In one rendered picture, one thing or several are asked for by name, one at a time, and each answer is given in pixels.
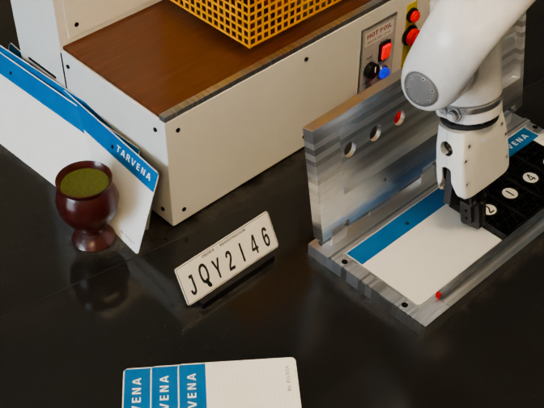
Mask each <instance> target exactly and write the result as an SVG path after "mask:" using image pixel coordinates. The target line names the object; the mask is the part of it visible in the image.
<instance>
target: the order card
mask: <svg viewBox="0 0 544 408"><path fill-rule="evenodd" d="M277 247H278V241H277V238H276V235H275V233H274V229H273V226H272V223H271V221H270V217H269V214H268V212H267V211H265V212H263V213H262V214H260V215H258V216H257V217H256V218H254V219H252V220H250V221H249V222H247V223H246V224H245V225H243V226H242V227H239V228H238V229H236V230H235V231H234V232H232V233H231V234H229V235H227V236H225V237H224V238H223V239H222V240H219V241H218V242H216V243H215V244H213V245H211V246H210V247H209V248H207V249H205V250H204V251H202V252H201V253H199V254H198V255H196V256H195V257H193V258H191V259H190V260H188V261H187V262H185V263H184V264H182V265H181V266H179V267H177V268H176V269H175V273H176V277H177V279H178V282H179V284H180V286H181V290H182V292H183V294H184V297H185V300H186V303H187V304H188V305H191V304H193V303H195V302H196V301H198V300H199V299H201V298H202V297H203V296H205V295H207V294H208V293H210V292H211V291H213V290H214V289H215V288H217V287H219V286H220V285H222V284H223V283H225V282H226V281H227V280H229V279H230V278H232V277H233V276H235V275H236V274H238V273H240V272H241V271H242V270H244V269H245V268H247V267H248V266H250V265H252V264H253V263H254V262H255V261H257V260H259V259H260V258H262V257H264V256H265V255H266V254H267V253H269V252H271V251H272V250H274V249H276V248H277Z"/></svg>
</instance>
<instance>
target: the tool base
mask: <svg viewBox="0 0 544 408"><path fill-rule="evenodd" d="M516 111H518V108H517V109H516V110H514V109H511V110H509V111H508V110H507V111H506V112H504V119H505V122H506V127H507V133H508V138H509V137H510V136H511V135H513V134H514V133H516V132H517V131H518V130H520V129H521V128H527V129H529V130H531V131H533V132H534V133H536V134H538V135H541V134H542V133H544V129H542V128H540V127H538V128H537V129H534V128H533V125H535V124H533V123H531V122H530V120H529V119H527V118H522V117H519V116H517V115H516V114H515V112H516ZM438 187H439V186H438V182H437V175H436V162H433V161H432V162H431V163H429V164H428V165H427V166H425V167H424V168H423V174H422V175H420V176H418V177H417V178H416V179H414V180H413V181H411V182H410V183H409V184H407V185H406V186H404V187H403V188H401V189H399V196H398V197H397V198H395V199H393V200H392V201H391V202H390V203H388V204H387V205H385V206H383V207H382V208H381V209H379V210H378V211H377V212H375V213H374V214H373V215H371V216H368V214H369V211H368V212H367V213H365V214H364V215H362V216H360V217H359V218H357V219H356V220H355V221H354V222H352V223H347V222H344V223H342V224H340V225H339V226H337V227H336V228H335V229H334V230H332V233H333V236H331V237H330V238H329V239H328V240H326V241H324V242H322V241H320V240H318V239H315V240H313V241H311V242H310V243H309V244H308V254H309V255H310V256H312V257H313V258H315V259H316V260H317V261H319V262H320V263H321V264H322V265H324V266H325V267H327V268H328V269H329V270H331V271H333V272H334V273H335V274H336V275H337V276H339V277H340V278H342V279H343V280H345V281H346V282H347V283H349V284H350V285H351V286H353V287H354V288H355V289H357V290H358V291H360V292H361V293H362V294H364V295H365V296H367V297H368V298H369V299H370V300H372V301H373V302H374V303H376V304H378V305H379V306H380V307H382V308H383V309H384V310H385V311H386V312H388V313H390V314H391V315H392V316H394V317H395V318H397V319H398V320H399V321H400V322H402V323H403V324H404V325H406V326H407V327H409V328H410V329H412V330H413V331H414V332H415V333H417V334H418V335H419V336H421V337H422V338H425V337H426V336H427V335H428V334H429V333H431V332H432V331H433V330H434V329H436V328H437V327H438V326H439V325H441V324H442V323H443V322H445V321H446V320H447V319H448V318H450V317H451V316H452V315H453V314H454V313H455V312H457V311H458V310H459V309H460V308H462V307H463V306H464V305H465V304H467V303H468V302H469V301H470V300H472V299H473V298H474V297H475V296H476V295H477V294H478V293H480V292H481V291H482V290H484V289H485V288H486V287H487V286H489V285H490V284H491V283H493V282H494V281H495V280H496V279H497V278H498V277H499V276H500V275H502V274H503V273H504V272H506V271H507V270H508V269H509V268H511V267H512V266H513V265H515V264H516V263H517V262H518V261H519V260H520V259H521V258H523V257H524V256H525V255H526V254H527V253H529V252H530V251H531V250H533V249H534V248H535V247H536V246H538V245H539V244H540V243H542V242H543V241H544V218H542V219H541V220H540V221H538V222H537V223H536V224H534V225H533V226H532V227H531V228H530V229H529V230H527V231H526V232H525V233H523V234H522V235H521V236H519V237H518V238H517V239H516V240H514V241H513V242H512V243H511V244H510V245H509V246H507V247H506V248H505V249H503V250H502V251H501V252H500V253H498V254H497V255H496V256H494V257H493V258H492V259H491V260H490V261H489V262H487V263H486V264H485V265H484V266H482V267H481V268H480V269H478V270H477V271H475V272H474V273H473V274H472V275H470V276H469V277H468V278H467V279H466V280H465V281H463V282H462V283H461V284H459V285H458V286H457V287H455V288H454V289H453V290H452V291H450V292H449V293H448V294H447V295H446V296H445V297H443V298H442V299H441V300H439V299H438V298H436V294H434V295H433V296H432V297H431V298H430V299H429V300H427V301H426V302H424V303H423V304H421V305H416V304H414V303H413V302H411V301H410V300H408V299H407V298H406V297H405V296H403V295H402V294H400V293H399V292H398V291H396V290H394V289H393V288H392V287H391V286H389V285H388V284H387V283H385V282H383V281H382V280H381V279H379V278H377V277H376V276H375V275H374V274H372V273H371V272H370V271H368V270H366V269H365V268H364V267H362V266H361V265H360V264H358V263H357V262H356V261H354V260H352V259H351V258H350V257H348V256H347V255H346V253H347V252H348V251H349V250H350V249H352V248H354V247H355V246H356V245H357V244H359V243H360V242H362V241H363V240H365V239H366V238H368V237H369V236H370V235H371V234H373V233H374V232H376V231H377V230H379V229H380V228H382V227H383V226H384V225H385V224H387V223H388V222H390V221H391V220H393V219H394V218H396V217H397V216H399V215H400V214H401V213H402V212H404V211H405V210H407V209H408V208H410V207H411V206H413V205H414V204H415V203H416V202H418V201H420V200H421V199H422V198H424V197H426V196H427V195H428V194H429V193H431V192H432V191H433V190H435V189H437V188H438ZM342 260H347V261H348V262H347V264H342ZM404 302H405V303H408V306H407V307H406V308H404V307H402V303H404Z"/></svg>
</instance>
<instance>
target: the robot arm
mask: <svg viewBox="0 0 544 408"><path fill-rule="evenodd" d="M535 1H536V0H430V15H429V16H428V17H427V19H426V21H425V23H424V25H423V26H422V28H421V30H420V32H419V34H418V35H417V37H416V39H415V41H414V43H413V44H412V46H411V48H410V51H409V53H408V54H407V57H406V60H405V62H404V65H403V67H402V76H401V84H402V90H403V93H404V95H405V97H406V98H407V99H408V100H409V101H410V102H411V103H412V104H413V105H414V106H415V107H417V108H420V109H422V110H426V111H436V114H437V115H438V116H440V124H439V129H438V136H437V146H436V175H437V182H438V186H439V188H440V189H444V200H443V202H444V203H446V204H449V205H450V206H452V205H455V204H457V203H458V202H460V211H461V222H462V223H464V224H466V225H468V226H471V227H474V228H476V229H479V228H481V227H482V226H484V225H485V224H486V223H487V217H486V201H484V199H486V198H487V197H488V194H489V184H490V183H492V182H493V181H495V180H496V179H497V178H498V177H500V176H501V175H503V174H504V173H505V172H506V171H507V169H508V165H509V152H508V133H507V127H506V122H505V119H504V113H503V84H502V38H503V37H504V36H505V34H506V33H507V32H508V31H509V30H510V28H511V27H512V26H513V25H514V24H515V23H516V21H517V20H518V19H519V18H520V17H521V16H522V15H523V14H524V13H525V12H526V11H527V10H528V9H529V7H530V6H531V5H532V4H533V3H534V2H535Z"/></svg>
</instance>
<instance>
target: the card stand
mask: <svg viewBox="0 0 544 408"><path fill-rule="evenodd" d="M273 262H274V255H273V254H272V253H267V254H266V255H265V256H264V257H262V258H260V259H259V260H257V261H255V262H254V263H253V264H252V265H250V266H248V267H247V268H245V269H244V270H242V271H241V272H240V273H238V274H236V275H235V276H233V277H232V278H230V279H229V280H227V281H226V282H225V283H223V284H222V285H220V286H219V287H217V288H215V289H214V290H213V291H211V292H210V293H208V294H207V295H205V296H203V297H202V298H201V299H199V300H198V301H196V302H195V303H196V304H197V305H198V306H199V307H201V308H202V309H205V308H207V307H208V306H210V305H211V304H213V303H214V302H215V301H217V300H219V299H220V298H222V297H223V296H224V295H226V294H227V293H228V292H230V291H232V290H233V289H235V288H236V287H238V286H239V285H240V284H242V283H243V282H245V281H246V280H248V279H249V278H251V277H253V276H254V275H255V274H257V273H258V272H260V271H261V270H263V269H265V268H266V267H267V266H268V265H270V264H271V263H273Z"/></svg>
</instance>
